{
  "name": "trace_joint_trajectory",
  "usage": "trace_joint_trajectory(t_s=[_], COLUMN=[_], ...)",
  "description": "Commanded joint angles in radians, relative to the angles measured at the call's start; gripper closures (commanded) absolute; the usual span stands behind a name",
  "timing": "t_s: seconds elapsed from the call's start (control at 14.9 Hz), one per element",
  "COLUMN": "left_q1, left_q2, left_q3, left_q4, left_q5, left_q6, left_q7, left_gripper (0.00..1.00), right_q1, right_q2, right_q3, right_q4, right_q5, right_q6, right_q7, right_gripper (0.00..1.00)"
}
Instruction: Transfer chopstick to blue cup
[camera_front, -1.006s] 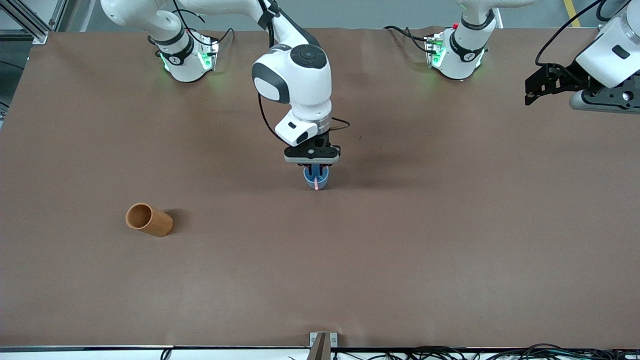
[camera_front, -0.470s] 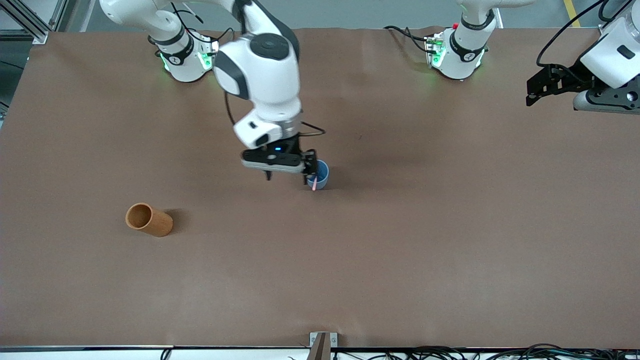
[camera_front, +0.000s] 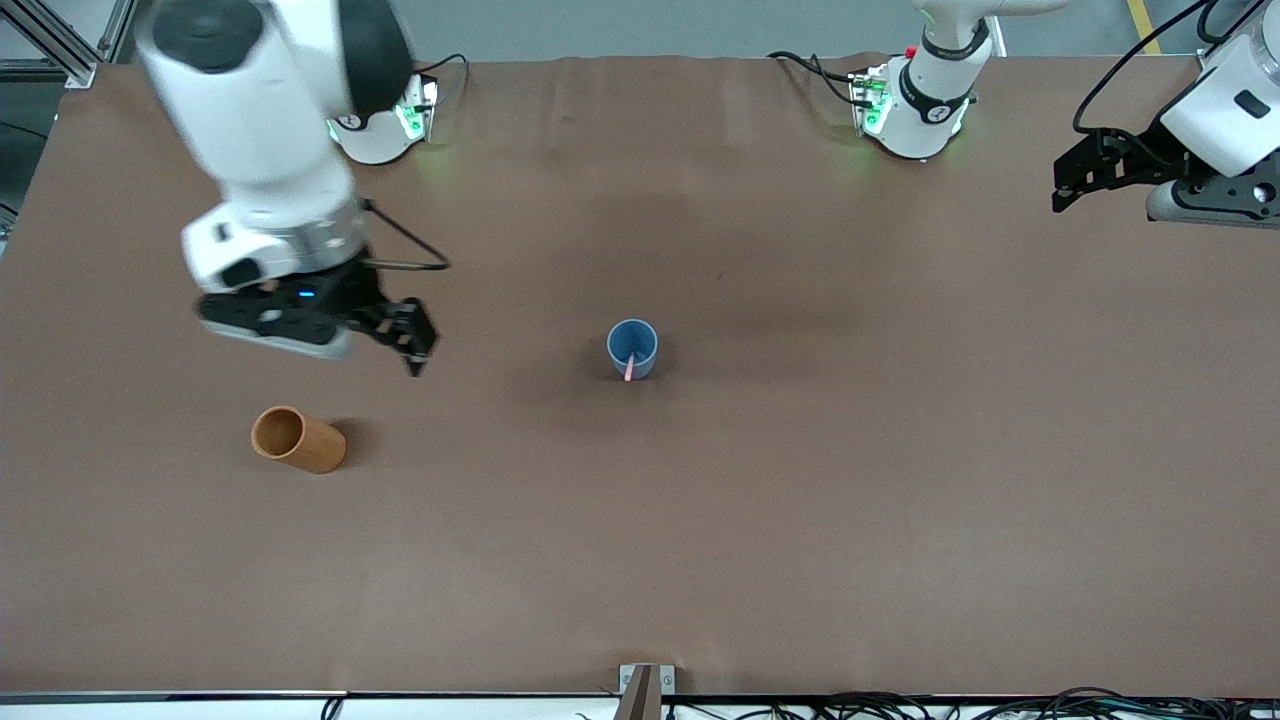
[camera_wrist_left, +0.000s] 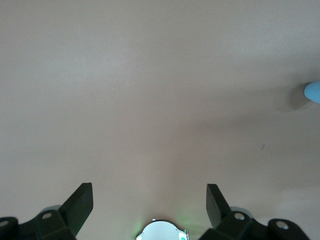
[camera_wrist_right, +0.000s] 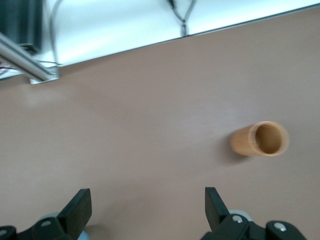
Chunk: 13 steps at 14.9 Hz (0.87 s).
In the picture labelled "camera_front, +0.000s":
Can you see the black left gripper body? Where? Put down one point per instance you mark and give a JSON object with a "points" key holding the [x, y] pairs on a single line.
{"points": [[1141, 153]]}

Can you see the metal table edge bracket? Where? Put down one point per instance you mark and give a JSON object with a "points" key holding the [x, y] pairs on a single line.
{"points": [[645, 690]]}

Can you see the pink chopstick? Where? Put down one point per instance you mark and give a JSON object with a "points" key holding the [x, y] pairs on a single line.
{"points": [[629, 370]]}

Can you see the brown table cover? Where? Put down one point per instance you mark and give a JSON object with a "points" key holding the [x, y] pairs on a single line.
{"points": [[700, 550]]}

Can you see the blue plastic cup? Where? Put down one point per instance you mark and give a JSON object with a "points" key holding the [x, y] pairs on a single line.
{"points": [[645, 365]]}

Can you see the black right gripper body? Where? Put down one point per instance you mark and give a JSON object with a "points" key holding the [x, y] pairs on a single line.
{"points": [[349, 290]]}

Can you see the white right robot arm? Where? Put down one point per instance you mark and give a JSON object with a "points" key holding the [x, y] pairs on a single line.
{"points": [[270, 130]]}

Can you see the brown cylindrical cup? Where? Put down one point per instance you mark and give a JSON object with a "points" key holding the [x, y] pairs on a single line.
{"points": [[315, 450]]}

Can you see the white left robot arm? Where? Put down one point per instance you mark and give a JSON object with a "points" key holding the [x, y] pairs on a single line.
{"points": [[935, 100]]}

